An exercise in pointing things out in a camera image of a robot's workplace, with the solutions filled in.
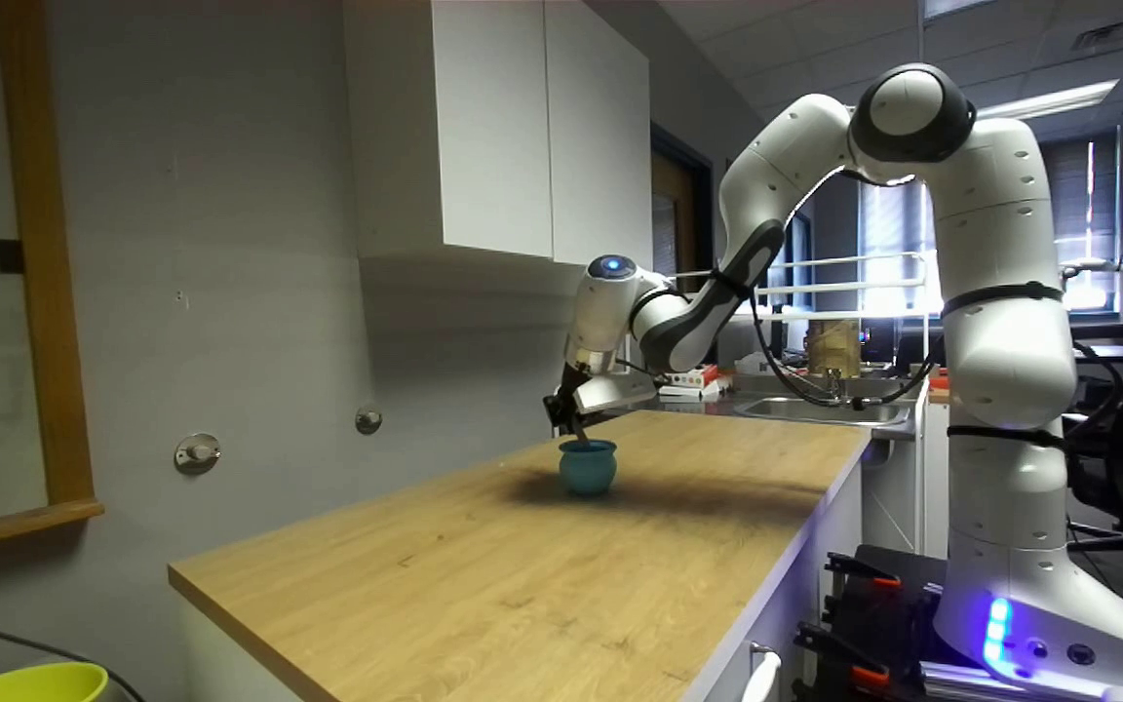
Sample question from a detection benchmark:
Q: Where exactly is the blue cup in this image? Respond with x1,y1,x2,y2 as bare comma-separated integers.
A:
555,436,621,504

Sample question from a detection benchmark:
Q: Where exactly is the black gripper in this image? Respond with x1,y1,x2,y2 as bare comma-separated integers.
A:
539,362,660,441

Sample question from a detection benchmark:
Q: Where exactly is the round metal wall fixture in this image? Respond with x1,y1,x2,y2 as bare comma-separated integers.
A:
169,428,227,479

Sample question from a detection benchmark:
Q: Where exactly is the wooden window frame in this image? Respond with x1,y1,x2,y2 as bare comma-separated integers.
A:
0,0,108,562

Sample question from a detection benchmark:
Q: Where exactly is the white wall cabinet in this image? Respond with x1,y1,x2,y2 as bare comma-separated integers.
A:
339,0,654,272

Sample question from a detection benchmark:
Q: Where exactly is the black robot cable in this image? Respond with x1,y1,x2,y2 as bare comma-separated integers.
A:
664,265,940,413

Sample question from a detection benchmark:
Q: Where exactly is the white metal railing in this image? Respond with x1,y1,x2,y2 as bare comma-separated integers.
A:
769,249,948,374

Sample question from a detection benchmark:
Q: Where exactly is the brown object on counter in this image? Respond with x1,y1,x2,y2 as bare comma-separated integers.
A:
805,322,866,383

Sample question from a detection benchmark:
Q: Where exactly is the thin black floor cable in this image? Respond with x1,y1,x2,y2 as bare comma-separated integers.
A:
0,613,149,702

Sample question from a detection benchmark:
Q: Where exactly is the red white packet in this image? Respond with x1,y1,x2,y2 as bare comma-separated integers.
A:
654,361,732,401

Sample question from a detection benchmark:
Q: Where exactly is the yellow bowl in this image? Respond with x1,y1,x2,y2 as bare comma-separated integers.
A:
0,660,112,702

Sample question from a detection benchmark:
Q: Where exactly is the black orange clamp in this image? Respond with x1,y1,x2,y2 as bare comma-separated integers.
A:
793,621,936,702
823,549,936,621

